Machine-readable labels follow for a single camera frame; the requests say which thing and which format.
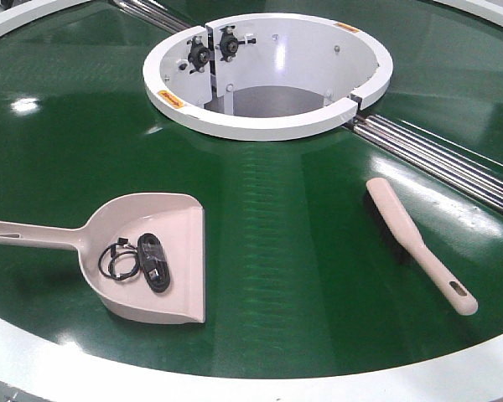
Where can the pink plastic dustpan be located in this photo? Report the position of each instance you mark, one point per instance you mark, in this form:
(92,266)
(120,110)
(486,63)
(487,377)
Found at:
(142,253)

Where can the pink hand brush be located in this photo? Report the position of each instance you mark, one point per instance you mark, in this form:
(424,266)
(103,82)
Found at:
(404,239)

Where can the white outer conveyor rim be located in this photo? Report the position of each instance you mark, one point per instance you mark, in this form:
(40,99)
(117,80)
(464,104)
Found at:
(304,299)

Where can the orange arrow label front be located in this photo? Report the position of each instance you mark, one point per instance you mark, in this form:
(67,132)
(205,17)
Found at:
(171,99)

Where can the orange label rear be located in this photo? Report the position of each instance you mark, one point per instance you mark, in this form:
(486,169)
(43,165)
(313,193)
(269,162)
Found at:
(347,27)

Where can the chrome roller bars top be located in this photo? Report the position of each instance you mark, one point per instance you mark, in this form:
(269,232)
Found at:
(153,13)

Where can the chrome roller bars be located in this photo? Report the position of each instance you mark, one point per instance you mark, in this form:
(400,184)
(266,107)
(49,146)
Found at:
(451,167)
(153,13)

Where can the chrome roller bars right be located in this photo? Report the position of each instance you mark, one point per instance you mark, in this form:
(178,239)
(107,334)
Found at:
(451,167)

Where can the left black bearing mount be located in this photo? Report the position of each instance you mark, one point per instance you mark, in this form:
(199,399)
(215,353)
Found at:
(199,55)

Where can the black bearing mount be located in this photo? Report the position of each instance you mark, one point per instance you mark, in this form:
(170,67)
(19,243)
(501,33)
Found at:
(230,43)
(199,55)

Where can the right black bearing mount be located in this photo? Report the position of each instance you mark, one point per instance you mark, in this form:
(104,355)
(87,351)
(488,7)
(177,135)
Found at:
(230,43)

